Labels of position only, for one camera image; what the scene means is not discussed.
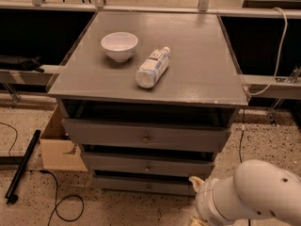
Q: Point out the taped gripper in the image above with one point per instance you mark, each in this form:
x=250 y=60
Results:
x=205 y=201

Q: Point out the grey bottom drawer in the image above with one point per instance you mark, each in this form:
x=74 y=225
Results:
x=184 y=189

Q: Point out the grey drawer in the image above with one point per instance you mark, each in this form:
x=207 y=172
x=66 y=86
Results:
x=151 y=136
x=146 y=165
x=184 y=189

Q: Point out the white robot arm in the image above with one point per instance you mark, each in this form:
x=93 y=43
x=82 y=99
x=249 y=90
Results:
x=256 y=190

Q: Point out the grey middle drawer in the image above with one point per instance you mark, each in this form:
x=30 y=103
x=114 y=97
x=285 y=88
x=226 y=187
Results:
x=146 y=165

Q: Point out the grey top drawer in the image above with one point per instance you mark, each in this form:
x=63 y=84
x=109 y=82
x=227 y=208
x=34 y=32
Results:
x=151 y=136

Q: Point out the grey drawer cabinet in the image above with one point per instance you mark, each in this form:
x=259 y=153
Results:
x=199 y=88

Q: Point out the white plastic bottle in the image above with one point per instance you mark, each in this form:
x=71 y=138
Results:
x=152 y=68

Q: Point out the cardboard box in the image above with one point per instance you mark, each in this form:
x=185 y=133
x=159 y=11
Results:
x=57 y=151

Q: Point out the white ceramic bowl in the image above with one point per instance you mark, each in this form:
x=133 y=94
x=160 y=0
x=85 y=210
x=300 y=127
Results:
x=119 y=46

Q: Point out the black metal bar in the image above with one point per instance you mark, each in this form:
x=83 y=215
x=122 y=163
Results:
x=10 y=196

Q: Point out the metal frame rail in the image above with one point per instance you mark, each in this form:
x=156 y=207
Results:
x=49 y=75

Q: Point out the black cloth on rail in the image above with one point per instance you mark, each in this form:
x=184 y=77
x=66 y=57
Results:
x=20 y=63

